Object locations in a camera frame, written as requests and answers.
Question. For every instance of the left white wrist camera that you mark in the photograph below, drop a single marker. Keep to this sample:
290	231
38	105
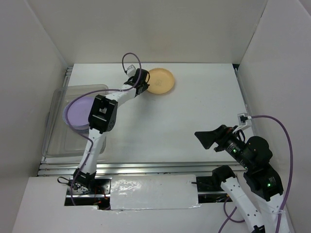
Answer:
130	71

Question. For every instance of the purple plate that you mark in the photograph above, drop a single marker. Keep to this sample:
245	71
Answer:
82	102

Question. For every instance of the blue plate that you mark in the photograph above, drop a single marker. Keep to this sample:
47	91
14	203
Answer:
78	118

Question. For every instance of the aluminium rail frame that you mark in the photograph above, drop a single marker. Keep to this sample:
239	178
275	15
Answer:
155	133

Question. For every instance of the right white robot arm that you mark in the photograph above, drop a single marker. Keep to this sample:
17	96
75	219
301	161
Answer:
265	183

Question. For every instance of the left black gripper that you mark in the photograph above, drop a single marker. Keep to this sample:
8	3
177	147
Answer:
145	86

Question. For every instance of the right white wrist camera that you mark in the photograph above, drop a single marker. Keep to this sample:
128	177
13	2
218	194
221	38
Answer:
244	122

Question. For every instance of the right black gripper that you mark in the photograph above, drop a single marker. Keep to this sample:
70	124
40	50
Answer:
206	138

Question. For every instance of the white taped cover panel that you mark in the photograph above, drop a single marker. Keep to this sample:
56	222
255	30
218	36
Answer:
153	192

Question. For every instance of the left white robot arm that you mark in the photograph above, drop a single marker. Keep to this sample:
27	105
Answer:
102	119

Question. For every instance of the clear plastic bin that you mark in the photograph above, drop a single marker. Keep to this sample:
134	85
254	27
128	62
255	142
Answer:
59	139

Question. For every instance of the orange plate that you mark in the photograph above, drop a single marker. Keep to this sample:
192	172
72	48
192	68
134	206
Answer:
161	81

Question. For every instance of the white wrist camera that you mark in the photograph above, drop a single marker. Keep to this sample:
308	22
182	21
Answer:
244	122
130	71

